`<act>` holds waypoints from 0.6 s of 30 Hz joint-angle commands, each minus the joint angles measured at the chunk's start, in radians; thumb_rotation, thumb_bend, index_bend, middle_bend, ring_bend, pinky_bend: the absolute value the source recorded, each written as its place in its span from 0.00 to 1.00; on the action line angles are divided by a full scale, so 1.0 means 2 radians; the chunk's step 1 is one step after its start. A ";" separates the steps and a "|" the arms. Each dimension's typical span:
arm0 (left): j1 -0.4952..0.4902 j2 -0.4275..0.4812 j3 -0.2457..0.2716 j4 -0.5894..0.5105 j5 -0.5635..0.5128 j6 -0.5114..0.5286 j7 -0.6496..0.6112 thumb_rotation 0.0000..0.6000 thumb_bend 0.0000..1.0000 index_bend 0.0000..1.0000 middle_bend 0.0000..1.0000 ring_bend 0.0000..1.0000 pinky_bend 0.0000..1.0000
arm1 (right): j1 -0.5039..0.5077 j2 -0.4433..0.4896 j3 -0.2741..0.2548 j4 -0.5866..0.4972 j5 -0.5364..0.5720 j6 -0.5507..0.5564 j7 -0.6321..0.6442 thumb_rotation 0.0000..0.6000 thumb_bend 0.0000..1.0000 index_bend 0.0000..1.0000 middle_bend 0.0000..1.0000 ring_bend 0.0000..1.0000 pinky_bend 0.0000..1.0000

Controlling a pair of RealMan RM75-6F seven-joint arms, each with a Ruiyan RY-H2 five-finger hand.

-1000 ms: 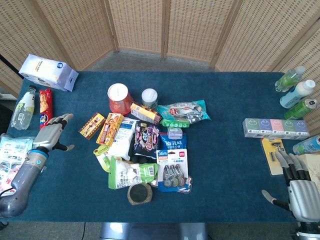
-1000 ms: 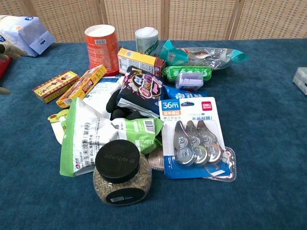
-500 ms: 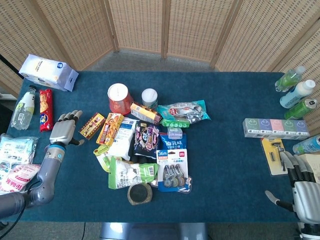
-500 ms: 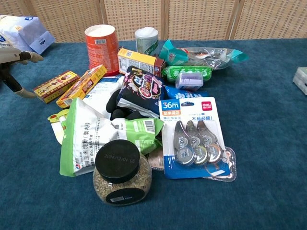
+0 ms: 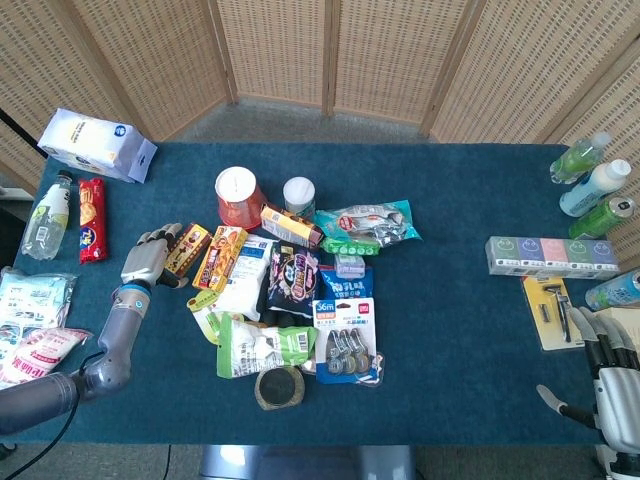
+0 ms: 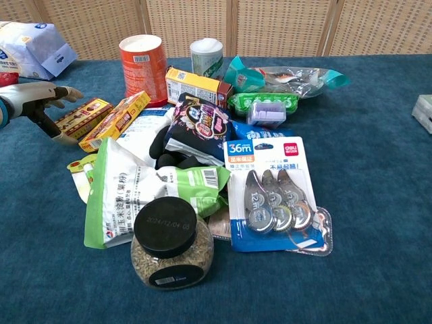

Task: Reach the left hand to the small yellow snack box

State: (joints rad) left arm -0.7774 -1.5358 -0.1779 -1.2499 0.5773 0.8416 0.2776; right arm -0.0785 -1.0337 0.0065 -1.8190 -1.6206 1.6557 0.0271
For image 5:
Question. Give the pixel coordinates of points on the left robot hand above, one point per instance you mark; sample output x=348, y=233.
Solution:
x=145, y=260

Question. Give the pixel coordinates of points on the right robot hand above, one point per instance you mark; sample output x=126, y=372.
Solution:
x=617, y=395

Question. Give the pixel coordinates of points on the yellow box with dark print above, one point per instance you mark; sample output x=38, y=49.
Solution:
x=190, y=245

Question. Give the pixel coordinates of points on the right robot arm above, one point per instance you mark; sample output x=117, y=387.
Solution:
x=620, y=465

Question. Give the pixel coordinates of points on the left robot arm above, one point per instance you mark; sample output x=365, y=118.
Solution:
x=110, y=350

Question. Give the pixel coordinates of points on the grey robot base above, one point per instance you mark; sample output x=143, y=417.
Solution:
x=305, y=462

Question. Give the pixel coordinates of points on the yellow box with red print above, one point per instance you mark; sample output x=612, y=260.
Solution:
x=222, y=257

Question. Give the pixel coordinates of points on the small purple lidded container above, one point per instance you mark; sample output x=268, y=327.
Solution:
x=349, y=266

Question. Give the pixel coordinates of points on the red cracker pack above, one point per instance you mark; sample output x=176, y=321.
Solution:
x=93, y=225

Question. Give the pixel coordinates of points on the green lip balm blister card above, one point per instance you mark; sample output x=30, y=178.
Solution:
x=202, y=310

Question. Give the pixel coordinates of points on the yellow razor blister card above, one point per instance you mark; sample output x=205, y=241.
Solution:
x=547, y=320

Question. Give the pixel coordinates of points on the blue labelled water bottle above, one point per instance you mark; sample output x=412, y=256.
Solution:
x=615, y=292

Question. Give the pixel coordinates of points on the white blue pouch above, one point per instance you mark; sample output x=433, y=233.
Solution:
x=247, y=277

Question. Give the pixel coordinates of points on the clear bottle with black cap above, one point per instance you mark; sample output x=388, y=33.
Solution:
x=47, y=220

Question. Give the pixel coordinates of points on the orange cylindrical snack can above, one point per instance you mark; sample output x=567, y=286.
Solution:
x=242, y=202

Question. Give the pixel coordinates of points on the clear pale blue bag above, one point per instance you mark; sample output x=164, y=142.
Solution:
x=32, y=300

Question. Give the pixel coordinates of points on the green white cornstarch bag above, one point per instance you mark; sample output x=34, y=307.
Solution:
x=260, y=347

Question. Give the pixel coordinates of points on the pink white bag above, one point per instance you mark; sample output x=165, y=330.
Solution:
x=35, y=355

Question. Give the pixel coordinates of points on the yellow orange brown carton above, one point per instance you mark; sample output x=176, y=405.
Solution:
x=290, y=227

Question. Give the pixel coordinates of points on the dark purple snack pouch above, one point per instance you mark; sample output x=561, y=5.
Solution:
x=294, y=277

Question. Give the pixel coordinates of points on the green white round canister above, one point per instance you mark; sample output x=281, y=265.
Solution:
x=299, y=197

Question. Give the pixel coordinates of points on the green drink can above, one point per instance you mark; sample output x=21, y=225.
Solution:
x=600, y=217

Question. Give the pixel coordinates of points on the black pole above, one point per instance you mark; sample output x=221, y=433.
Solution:
x=20, y=130

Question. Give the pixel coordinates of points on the glass jar with black lid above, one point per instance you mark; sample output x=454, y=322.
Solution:
x=280, y=389

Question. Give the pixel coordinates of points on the blue milk candy bag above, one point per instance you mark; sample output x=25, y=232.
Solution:
x=347, y=287

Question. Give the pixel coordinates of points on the green wet wipes pack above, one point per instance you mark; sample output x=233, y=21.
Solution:
x=350, y=246

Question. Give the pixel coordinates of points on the white blue drink bottle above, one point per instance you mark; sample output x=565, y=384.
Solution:
x=592, y=190

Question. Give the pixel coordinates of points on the blue correction tape blister pack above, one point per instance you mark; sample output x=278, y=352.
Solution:
x=345, y=340

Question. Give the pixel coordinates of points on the teal clear snack bag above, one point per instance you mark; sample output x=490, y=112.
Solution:
x=370, y=222

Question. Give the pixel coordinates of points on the green drink bottle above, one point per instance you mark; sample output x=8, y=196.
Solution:
x=577, y=157

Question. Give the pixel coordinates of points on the woven bamboo folding screen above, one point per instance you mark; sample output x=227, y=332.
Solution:
x=380, y=55

